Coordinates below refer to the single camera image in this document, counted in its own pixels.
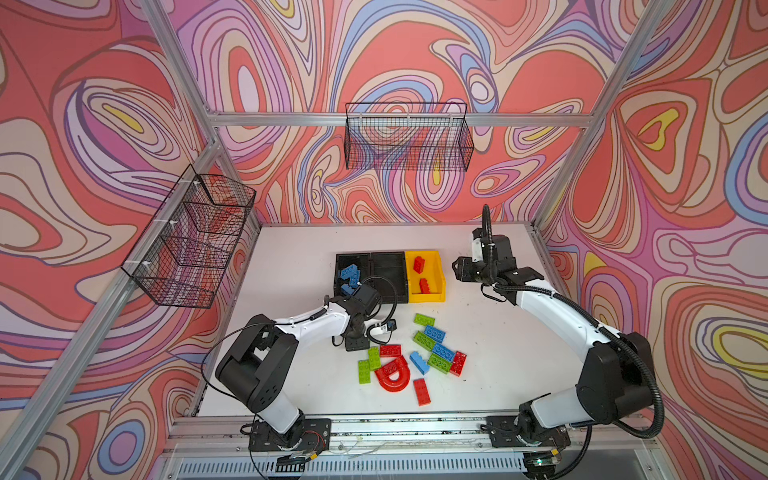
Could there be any black wire basket left wall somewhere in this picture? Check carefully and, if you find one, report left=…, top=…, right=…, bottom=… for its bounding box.
left=120, top=166, right=256, bottom=309

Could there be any black wire basket wall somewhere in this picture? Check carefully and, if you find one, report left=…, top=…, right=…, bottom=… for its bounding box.
left=120, top=166, right=256, bottom=309
left=343, top=101, right=475, bottom=172

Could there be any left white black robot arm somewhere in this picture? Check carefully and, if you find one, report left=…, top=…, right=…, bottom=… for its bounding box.
left=214, top=283, right=383, bottom=437

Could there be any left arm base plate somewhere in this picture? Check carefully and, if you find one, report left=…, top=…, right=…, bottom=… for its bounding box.
left=247, top=417, right=332, bottom=454

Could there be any middle black plastic bin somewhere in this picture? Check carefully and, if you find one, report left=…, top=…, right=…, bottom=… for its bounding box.
left=370, top=251, right=409, bottom=304

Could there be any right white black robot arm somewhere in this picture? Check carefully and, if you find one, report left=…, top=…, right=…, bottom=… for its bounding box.
left=451, top=225, right=665, bottom=445

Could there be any yellow plastic bin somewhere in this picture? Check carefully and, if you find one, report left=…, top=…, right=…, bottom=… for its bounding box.
left=405, top=250, right=447, bottom=304

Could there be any aluminium front rail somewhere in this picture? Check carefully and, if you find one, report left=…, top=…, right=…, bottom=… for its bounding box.
left=152, top=411, right=675, bottom=479

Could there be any red lego arch piece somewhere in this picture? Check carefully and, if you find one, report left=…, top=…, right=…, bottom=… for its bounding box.
left=375, top=356, right=411, bottom=393

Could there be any red lego brick bottom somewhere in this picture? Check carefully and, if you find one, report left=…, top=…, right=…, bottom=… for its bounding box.
left=413, top=378, right=431, bottom=407

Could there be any left black plastic bin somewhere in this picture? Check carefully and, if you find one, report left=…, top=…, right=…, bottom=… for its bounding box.
left=333, top=252, right=373, bottom=296

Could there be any green lego brick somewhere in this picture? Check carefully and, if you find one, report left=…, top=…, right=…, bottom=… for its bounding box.
left=357, top=360, right=371, bottom=385
left=427, top=353, right=452, bottom=374
left=367, top=347, right=381, bottom=371
left=413, top=331, right=437, bottom=352
left=414, top=313, right=436, bottom=326

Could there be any green lego brick beside arch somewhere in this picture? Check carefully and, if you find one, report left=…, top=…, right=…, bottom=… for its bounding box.
left=367, top=347, right=381, bottom=371

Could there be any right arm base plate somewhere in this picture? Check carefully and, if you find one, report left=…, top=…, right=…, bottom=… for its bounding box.
left=479, top=414, right=571, bottom=448

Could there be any red lego brick above arch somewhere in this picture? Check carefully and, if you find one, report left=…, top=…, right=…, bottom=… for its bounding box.
left=379, top=344, right=402, bottom=358

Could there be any blue lego brick beside arch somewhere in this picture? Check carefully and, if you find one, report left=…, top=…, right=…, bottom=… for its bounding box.
left=409, top=351, right=430, bottom=375

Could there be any black wire basket back wall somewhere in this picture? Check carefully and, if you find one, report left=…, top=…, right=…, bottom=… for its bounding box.
left=343, top=101, right=475, bottom=172

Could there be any red lego brick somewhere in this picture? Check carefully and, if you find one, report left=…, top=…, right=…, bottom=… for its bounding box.
left=413, top=378, right=431, bottom=407
left=449, top=351, right=467, bottom=377
left=419, top=278, right=431, bottom=295
left=379, top=344, right=402, bottom=358
left=413, top=256, right=425, bottom=274

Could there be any black plastic bin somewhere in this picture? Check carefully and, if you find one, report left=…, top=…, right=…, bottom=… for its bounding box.
left=370, top=251, right=409, bottom=304
left=333, top=252, right=373, bottom=296

